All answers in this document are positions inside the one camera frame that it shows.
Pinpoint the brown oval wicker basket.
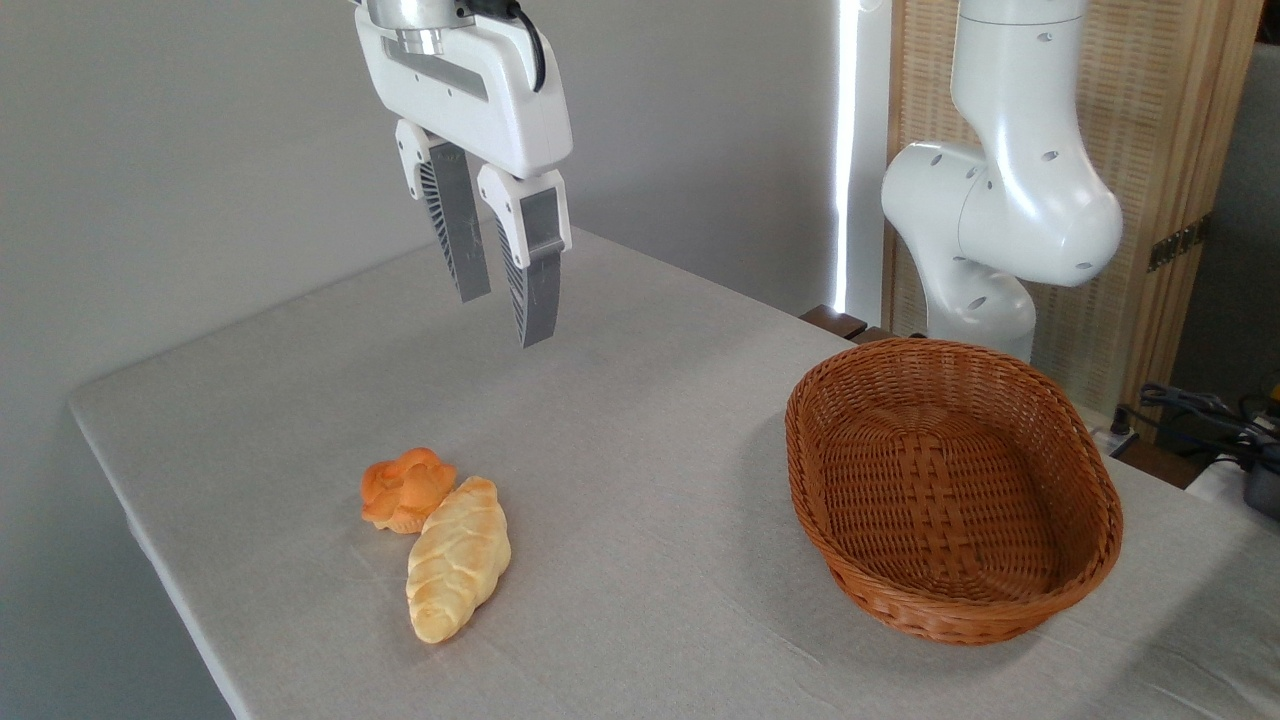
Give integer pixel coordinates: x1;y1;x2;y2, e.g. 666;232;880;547
785;338;1125;646

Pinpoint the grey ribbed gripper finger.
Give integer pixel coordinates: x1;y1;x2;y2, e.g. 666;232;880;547
476;164;574;349
394;119;494;304

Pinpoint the black screen hinge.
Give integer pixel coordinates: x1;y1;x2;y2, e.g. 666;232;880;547
1147;217;1209;273

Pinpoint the wooden rattan folding screen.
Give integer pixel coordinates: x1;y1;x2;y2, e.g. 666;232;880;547
882;0;1267;421

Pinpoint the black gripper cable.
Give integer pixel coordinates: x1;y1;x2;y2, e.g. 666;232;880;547
466;0;549;94

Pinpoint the orange flower-shaped bread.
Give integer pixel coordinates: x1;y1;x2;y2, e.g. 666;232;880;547
360;447;458;535

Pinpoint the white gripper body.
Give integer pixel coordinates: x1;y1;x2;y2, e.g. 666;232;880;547
354;8;574;180

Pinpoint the pale braided bread loaf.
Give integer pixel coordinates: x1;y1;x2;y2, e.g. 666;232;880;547
405;476;512;645

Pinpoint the grey tablecloth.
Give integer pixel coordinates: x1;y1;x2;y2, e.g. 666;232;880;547
68;226;1280;720

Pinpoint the dark wooden furniture piece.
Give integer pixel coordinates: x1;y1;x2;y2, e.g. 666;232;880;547
799;304;897;345

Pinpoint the black cable bundle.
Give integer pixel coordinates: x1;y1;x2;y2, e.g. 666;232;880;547
1112;381;1280;473

